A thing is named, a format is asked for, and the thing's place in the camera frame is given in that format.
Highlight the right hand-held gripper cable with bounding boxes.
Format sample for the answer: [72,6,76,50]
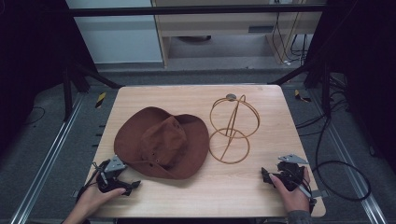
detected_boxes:
[296,182,318,215]

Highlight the hand-held gripper cable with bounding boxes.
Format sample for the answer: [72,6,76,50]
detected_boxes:
[76,161,110,202]
[296,182,318,215]

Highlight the person's right hand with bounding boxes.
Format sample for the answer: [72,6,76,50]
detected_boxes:
[268,166,312,215]

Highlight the black frame post with brace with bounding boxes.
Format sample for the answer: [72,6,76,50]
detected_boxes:
[62,60,124,122]
[269,60,332,119]

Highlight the white cabinet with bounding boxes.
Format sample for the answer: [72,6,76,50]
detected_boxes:
[64,0,164,65]

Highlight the brown brimmed hat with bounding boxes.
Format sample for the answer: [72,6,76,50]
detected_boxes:
[113,105,210,180]

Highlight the thin black floor cable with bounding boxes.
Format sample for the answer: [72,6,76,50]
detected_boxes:
[22,105,47,127]

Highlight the aluminium floor rail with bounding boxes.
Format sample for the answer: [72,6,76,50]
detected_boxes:
[307,88,389,224]
[8,92,86,224]

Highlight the light wooden desk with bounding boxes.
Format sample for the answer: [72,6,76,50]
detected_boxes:
[150,0,326,68]

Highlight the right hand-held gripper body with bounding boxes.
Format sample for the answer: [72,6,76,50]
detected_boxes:
[272,153,310,192]

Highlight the grey metal table bracket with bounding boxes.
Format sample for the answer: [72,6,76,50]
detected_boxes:
[311,189,330,199]

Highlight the person's left hand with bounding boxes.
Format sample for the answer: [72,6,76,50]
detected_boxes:
[74,173,127,219]

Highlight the gold wire hat stand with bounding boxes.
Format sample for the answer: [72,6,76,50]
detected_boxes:
[207,92,262,165]

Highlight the black yellow striped tape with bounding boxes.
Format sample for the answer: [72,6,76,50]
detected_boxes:
[293,89,312,104]
[94,91,107,109]

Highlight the left hand-held gripper cable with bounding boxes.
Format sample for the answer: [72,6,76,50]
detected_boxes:
[76,161,110,202]

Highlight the black horizontal frame bar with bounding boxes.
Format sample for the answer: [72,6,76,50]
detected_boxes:
[66,4,326,18]

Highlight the black curtain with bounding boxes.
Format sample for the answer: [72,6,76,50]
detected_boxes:
[0,0,97,157]
[303,0,396,174]

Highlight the bundle of desk cables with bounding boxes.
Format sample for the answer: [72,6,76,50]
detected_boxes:
[271,0,311,67]

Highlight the black looped floor cable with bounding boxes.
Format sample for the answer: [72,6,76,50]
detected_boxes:
[312,115,372,202]

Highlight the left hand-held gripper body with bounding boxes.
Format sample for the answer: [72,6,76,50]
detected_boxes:
[96,155,133,194]

